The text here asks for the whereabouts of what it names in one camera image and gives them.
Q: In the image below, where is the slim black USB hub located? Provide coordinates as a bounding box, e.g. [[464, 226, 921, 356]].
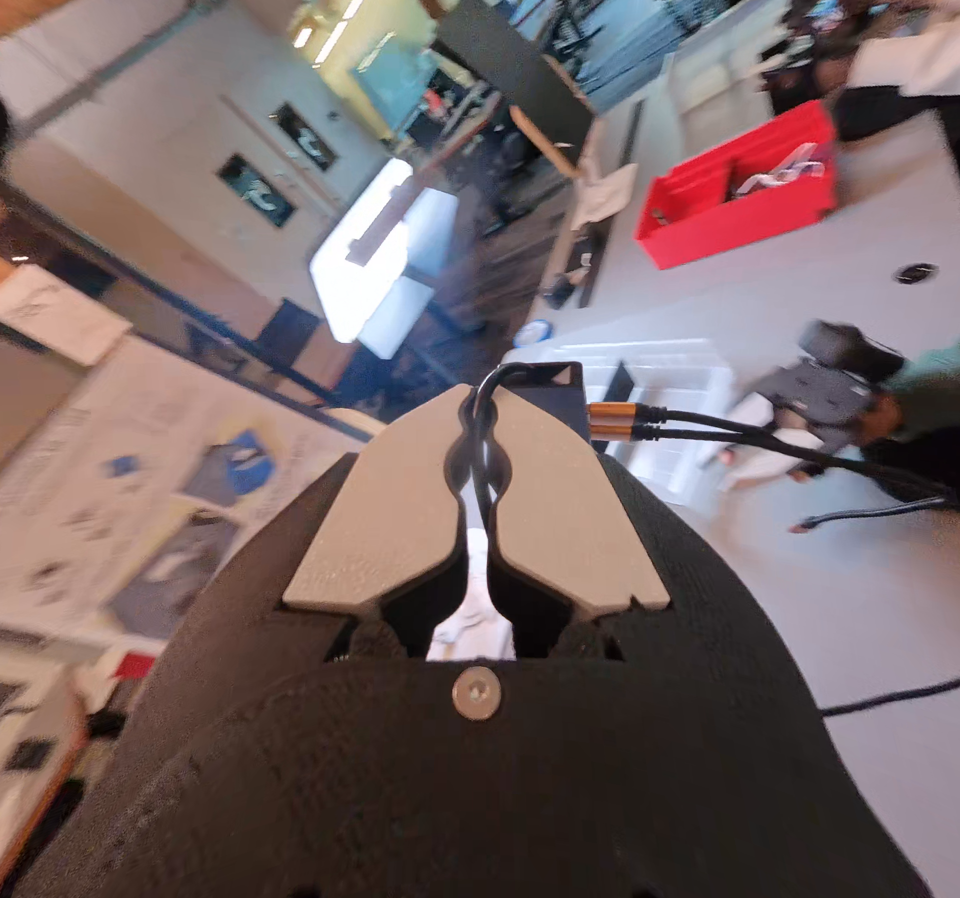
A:
[[504, 360, 588, 445]]

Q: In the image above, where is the red plastic bin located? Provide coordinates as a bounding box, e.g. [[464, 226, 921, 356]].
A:
[[634, 100, 839, 272]]

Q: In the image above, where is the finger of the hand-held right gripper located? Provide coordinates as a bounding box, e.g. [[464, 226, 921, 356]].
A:
[[714, 429, 815, 495], [729, 394, 783, 430]]

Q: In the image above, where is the beige cloth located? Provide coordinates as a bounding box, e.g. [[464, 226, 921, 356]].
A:
[[846, 0, 960, 98]]

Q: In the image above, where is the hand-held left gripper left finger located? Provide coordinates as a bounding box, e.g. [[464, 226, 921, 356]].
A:
[[282, 384, 477, 645]]

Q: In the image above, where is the framed wall picture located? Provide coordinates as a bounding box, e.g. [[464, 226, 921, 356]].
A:
[[216, 154, 299, 229], [268, 101, 340, 173]]

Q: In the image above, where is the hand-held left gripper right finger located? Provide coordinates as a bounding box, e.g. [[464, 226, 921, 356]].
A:
[[486, 393, 672, 660]]

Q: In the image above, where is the chalkboard easel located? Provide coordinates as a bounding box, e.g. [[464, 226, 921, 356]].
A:
[[433, 7, 640, 233]]

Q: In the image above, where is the orange plug braided cable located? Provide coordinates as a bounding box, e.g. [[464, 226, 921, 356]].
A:
[[587, 401, 960, 535], [587, 422, 960, 716]]

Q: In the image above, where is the person's right forearm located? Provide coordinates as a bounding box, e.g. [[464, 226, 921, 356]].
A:
[[885, 343, 960, 443]]

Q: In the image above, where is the clear plastic bin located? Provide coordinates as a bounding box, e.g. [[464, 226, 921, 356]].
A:
[[501, 341, 735, 506]]

